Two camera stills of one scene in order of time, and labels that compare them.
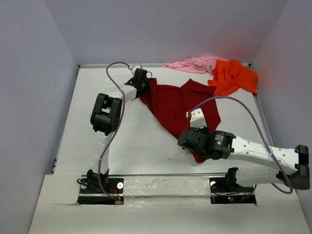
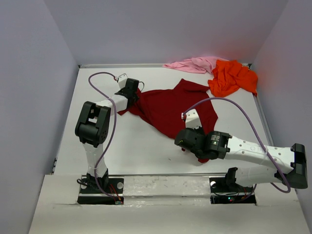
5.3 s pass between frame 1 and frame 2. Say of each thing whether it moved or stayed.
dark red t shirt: moved
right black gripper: stayed
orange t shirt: stayed
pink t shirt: stayed
